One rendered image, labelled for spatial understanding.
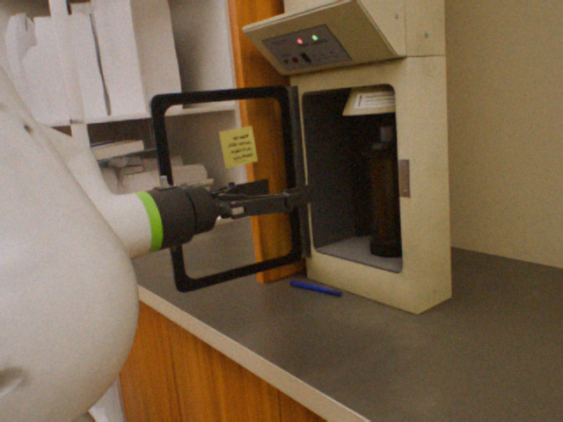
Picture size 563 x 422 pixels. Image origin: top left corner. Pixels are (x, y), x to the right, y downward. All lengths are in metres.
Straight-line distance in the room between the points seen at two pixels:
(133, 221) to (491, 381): 0.55
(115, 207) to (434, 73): 0.59
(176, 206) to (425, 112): 0.47
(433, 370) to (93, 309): 0.65
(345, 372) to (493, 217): 0.69
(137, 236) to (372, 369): 0.41
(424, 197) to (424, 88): 0.20
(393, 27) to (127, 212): 0.51
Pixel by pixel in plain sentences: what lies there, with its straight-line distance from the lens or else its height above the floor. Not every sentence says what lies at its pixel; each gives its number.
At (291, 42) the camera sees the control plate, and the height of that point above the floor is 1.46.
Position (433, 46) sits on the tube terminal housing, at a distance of 0.98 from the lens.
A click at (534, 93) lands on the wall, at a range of 1.28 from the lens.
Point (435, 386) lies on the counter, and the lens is 0.79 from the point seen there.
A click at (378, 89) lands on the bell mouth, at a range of 1.01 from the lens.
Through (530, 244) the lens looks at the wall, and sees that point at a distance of 1.34.
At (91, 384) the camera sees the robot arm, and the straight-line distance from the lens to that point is 0.25.
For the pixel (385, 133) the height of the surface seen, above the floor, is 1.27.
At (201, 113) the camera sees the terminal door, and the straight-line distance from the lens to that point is 1.03.
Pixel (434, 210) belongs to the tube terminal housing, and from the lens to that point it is 0.99.
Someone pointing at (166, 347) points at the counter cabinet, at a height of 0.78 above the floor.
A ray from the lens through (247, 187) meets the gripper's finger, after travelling 0.94.
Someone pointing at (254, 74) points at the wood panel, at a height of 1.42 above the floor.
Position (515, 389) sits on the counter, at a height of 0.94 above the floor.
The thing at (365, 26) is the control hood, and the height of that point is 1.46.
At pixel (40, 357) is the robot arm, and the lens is 0.23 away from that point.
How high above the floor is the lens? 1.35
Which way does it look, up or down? 12 degrees down
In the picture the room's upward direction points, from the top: 5 degrees counter-clockwise
